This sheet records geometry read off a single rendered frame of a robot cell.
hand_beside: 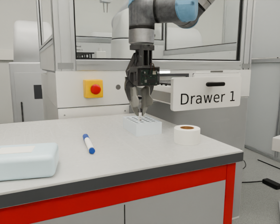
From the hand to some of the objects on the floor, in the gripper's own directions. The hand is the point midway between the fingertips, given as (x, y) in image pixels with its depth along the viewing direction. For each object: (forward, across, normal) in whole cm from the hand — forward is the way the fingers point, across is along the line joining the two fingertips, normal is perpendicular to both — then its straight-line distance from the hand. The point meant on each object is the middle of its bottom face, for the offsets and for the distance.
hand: (138, 111), depth 81 cm
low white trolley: (+82, -15, +1) cm, 84 cm away
